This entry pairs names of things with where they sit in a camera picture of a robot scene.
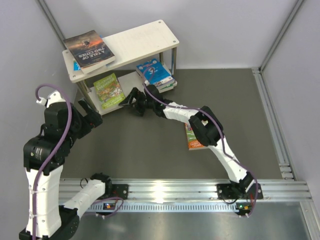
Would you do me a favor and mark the purple 52-storey treehouse book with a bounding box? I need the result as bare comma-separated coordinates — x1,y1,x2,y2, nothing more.
157,80,178,90

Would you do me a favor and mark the dark tale of two cities book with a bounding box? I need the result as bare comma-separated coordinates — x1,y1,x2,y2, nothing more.
62,29,117,75

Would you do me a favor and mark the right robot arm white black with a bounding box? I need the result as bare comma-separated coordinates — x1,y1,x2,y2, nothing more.
119,85,259,200

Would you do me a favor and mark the orange 78-storey treehouse book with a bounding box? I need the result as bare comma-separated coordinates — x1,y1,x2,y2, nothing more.
184,123,206,151

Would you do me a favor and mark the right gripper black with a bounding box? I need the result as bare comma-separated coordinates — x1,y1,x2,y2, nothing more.
119,87,156,117

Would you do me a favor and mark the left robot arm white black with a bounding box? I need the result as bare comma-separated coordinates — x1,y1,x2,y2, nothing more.
19,90,113,240

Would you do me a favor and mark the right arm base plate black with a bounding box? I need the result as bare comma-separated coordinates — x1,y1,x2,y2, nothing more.
216,183,264,200

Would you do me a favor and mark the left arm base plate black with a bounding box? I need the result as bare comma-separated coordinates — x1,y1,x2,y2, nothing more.
98,184,129,200

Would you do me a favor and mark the aluminium mounting rail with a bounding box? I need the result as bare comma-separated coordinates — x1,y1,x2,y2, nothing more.
54,177,313,213

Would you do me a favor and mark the lime green book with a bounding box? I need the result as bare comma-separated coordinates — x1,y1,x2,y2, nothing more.
93,73,126,110

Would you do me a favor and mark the white two-tier shelf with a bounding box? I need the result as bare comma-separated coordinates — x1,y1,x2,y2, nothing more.
62,19,180,115

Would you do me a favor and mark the blue back-cover book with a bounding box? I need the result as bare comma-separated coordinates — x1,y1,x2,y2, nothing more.
136,58,175,87

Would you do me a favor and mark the green 104-storey treehouse book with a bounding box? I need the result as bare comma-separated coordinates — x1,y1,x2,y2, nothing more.
158,85,174,93

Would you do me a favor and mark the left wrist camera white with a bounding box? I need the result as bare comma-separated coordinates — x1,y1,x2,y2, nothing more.
36,90,65,108

